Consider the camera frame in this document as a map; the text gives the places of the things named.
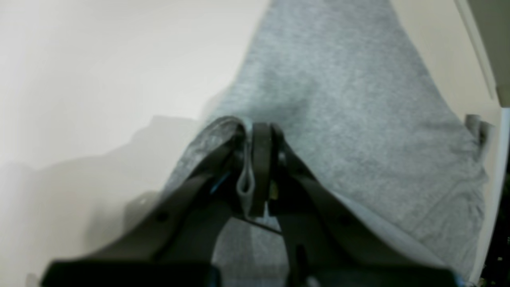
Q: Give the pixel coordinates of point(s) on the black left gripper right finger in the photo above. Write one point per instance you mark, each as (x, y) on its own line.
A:
(326, 244)

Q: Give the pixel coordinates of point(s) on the grey T-shirt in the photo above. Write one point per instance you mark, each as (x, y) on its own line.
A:
(358, 106)

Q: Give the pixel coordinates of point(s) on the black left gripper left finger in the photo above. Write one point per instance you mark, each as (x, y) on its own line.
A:
(174, 244)

